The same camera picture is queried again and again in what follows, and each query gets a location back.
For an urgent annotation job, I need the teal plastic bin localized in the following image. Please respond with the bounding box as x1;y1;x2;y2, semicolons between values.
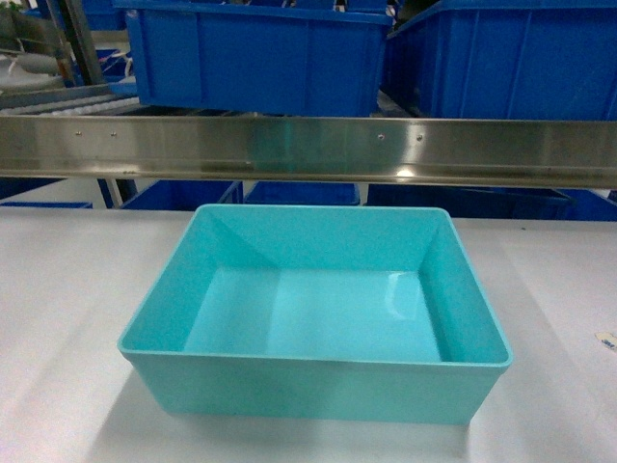
118;204;513;424

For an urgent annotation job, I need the blue bin upper left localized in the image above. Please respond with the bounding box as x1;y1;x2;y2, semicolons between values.
113;1;392;117

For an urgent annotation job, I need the stainless steel shelf rail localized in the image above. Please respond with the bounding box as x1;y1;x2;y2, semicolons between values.
1;116;616;189

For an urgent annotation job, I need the blue bin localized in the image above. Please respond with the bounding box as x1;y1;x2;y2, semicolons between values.
113;1;392;117
381;1;616;121

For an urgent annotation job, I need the blue bin upper right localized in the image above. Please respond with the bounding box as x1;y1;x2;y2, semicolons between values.
381;1;616;121

